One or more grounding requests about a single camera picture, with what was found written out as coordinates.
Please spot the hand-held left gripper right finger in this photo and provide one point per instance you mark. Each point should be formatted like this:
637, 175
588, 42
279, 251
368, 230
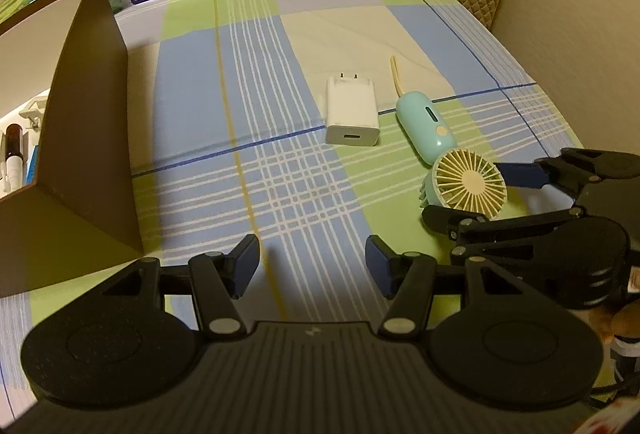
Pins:
380, 266

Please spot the white plastic holder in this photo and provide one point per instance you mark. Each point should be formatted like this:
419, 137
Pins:
34, 111

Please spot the white charger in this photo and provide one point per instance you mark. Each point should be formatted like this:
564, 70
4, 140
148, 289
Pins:
351, 113

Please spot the person's right hand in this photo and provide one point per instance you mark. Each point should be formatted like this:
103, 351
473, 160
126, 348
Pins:
627, 324

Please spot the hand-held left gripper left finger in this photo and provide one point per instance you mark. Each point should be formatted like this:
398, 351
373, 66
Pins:
245, 264

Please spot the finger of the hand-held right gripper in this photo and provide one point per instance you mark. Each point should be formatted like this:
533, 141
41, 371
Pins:
520, 175
450, 219

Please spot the red white printed cloth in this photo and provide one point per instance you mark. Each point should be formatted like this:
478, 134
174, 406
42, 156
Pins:
610, 416

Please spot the small white spray bottle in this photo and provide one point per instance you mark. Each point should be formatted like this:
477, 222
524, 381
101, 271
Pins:
14, 158

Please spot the brown storage box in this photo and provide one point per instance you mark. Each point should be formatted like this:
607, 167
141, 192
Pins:
85, 153

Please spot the blue medicine box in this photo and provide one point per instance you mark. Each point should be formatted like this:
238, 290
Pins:
33, 166

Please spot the teal handheld fan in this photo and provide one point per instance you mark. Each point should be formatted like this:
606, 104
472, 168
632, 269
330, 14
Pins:
467, 184

